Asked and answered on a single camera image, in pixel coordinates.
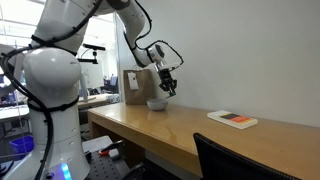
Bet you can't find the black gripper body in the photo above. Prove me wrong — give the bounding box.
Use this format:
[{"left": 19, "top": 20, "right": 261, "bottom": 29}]
[{"left": 157, "top": 67, "right": 175, "bottom": 86}]

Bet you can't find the grey bowl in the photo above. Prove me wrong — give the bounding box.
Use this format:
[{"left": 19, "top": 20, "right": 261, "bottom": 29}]
[{"left": 146, "top": 98, "right": 169, "bottom": 112}]

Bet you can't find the brown paper bag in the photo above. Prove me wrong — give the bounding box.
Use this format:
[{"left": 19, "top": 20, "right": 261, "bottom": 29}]
[{"left": 122, "top": 68, "right": 161, "bottom": 106}]

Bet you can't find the white paper bag tag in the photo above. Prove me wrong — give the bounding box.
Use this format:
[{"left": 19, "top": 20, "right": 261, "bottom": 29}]
[{"left": 126, "top": 72, "right": 140, "bottom": 91}]

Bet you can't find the dark background monitor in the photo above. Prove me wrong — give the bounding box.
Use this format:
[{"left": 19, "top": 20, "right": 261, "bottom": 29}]
[{"left": 103, "top": 75, "right": 119, "bottom": 94}]

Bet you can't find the white book with orange cover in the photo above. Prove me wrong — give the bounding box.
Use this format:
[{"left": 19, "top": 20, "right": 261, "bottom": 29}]
[{"left": 206, "top": 109, "right": 259, "bottom": 130}]

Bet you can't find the background wooden desk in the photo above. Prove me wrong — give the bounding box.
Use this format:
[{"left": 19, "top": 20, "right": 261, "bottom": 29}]
[{"left": 76, "top": 92, "right": 120, "bottom": 111}]

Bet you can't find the black chair back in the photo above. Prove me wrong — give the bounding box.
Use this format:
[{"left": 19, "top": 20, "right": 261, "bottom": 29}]
[{"left": 192, "top": 132, "right": 303, "bottom": 180}]

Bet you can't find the black perforated breadboard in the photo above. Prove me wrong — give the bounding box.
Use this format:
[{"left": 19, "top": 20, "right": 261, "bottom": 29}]
[{"left": 85, "top": 149, "right": 125, "bottom": 180}]

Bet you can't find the blue plastic bin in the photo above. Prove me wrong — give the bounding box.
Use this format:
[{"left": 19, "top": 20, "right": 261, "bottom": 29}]
[{"left": 8, "top": 134, "right": 35, "bottom": 156}]

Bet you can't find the grey wrist camera bar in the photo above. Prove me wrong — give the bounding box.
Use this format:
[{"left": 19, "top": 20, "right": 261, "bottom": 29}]
[{"left": 162, "top": 61, "right": 182, "bottom": 72}]

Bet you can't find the black camera on stand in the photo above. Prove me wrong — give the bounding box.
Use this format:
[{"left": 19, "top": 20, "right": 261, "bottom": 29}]
[{"left": 76, "top": 42, "right": 107, "bottom": 66}]

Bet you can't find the white cylindrical post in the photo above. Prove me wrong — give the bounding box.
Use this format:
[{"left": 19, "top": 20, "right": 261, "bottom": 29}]
[{"left": 79, "top": 71, "right": 90, "bottom": 103}]

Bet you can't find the black clamp with orange handle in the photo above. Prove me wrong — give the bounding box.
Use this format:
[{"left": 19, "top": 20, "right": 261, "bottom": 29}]
[{"left": 98, "top": 139, "right": 126, "bottom": 158}]

